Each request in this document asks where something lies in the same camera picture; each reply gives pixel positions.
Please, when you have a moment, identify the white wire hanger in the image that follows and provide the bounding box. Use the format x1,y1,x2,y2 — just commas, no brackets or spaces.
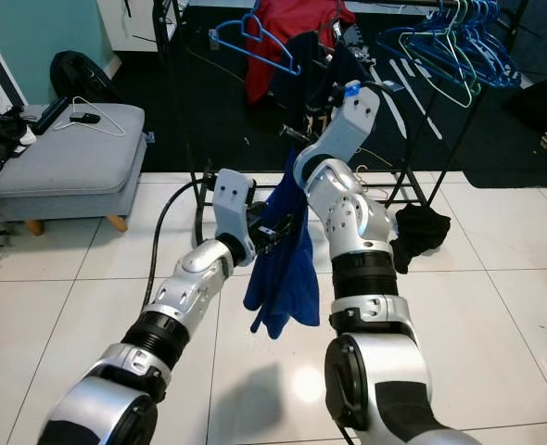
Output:
53,97,128,138

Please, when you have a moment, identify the blue garment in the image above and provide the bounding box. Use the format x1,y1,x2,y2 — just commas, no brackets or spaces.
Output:
244,148,321,339

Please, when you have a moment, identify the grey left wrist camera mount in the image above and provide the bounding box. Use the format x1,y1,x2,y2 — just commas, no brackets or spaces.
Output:
213,169,261,244

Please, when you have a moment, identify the white cabinet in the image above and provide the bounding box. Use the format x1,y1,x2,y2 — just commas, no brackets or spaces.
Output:
97,0,163,52

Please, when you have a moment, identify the black backpack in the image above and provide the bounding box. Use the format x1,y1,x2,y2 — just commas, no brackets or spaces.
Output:
49,51,117,105

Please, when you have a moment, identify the grey cushioned ottoman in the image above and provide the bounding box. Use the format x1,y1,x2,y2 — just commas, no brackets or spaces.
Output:
0,109,146,233

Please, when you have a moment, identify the black metal clothes rack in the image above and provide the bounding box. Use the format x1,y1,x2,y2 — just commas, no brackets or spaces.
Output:
148,0,529,247

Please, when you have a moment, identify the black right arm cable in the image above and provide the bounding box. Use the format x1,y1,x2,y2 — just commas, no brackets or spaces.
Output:
366,80,427,177

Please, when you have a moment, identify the navy printed t-shirt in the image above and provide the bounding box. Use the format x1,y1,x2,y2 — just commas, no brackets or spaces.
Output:
269,32,367,177

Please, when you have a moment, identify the black carpet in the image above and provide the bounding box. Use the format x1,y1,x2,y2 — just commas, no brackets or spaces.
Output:
97,5,547,186

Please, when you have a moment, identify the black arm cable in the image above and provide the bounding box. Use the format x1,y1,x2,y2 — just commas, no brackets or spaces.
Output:
144,176,219,312
366,80,427,177

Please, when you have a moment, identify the black strapped bag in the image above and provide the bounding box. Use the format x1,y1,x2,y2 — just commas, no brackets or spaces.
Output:
0,109,38,247

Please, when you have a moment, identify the long black device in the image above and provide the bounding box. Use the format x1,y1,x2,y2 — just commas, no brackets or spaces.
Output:
32,97,72,135

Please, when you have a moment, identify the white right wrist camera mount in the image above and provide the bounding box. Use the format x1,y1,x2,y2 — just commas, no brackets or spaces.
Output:
320,82,381,163

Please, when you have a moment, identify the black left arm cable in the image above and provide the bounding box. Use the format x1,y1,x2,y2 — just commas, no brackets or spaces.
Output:
144,176,219,312

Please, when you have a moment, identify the red cloth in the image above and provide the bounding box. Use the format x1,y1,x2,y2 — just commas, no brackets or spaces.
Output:
244,0,353,103

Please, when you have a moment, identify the black duffel bag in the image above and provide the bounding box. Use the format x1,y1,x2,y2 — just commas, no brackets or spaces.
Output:
501,72,547,131

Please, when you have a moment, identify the copper wire hanger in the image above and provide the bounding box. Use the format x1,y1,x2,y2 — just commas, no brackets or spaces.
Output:
352,165,395,197

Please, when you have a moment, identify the black crumpled cloth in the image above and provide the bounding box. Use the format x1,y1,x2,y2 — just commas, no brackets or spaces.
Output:
389,204,452,274

